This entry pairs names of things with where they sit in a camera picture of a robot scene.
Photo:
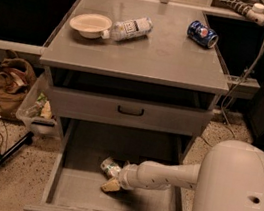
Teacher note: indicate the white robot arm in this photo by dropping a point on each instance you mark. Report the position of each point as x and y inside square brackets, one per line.
[230, 178]

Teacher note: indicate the open middle drawer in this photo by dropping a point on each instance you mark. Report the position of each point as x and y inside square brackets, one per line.
[74, 183]

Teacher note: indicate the closed top drawer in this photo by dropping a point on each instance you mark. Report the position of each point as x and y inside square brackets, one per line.
[127, 112]

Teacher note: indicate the grey drawer cabinet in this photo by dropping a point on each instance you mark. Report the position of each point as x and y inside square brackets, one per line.
[164, 68]

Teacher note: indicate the blue pepsi can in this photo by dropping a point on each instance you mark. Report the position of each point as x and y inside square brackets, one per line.
[202, 35]

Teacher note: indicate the clear plastic bin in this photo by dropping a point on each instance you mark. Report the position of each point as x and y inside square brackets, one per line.
[35, 112]

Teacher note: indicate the clear plastic water bottle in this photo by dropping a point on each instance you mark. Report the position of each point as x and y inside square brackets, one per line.
[131, 29]

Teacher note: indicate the white bowl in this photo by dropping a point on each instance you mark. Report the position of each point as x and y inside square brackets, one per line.
[92, 25]

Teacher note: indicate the brown bag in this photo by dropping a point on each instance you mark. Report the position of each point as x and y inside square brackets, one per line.
[17, 77]

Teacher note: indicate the white ribbed hose fixture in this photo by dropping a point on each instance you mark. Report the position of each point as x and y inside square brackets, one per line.
[254, 13]

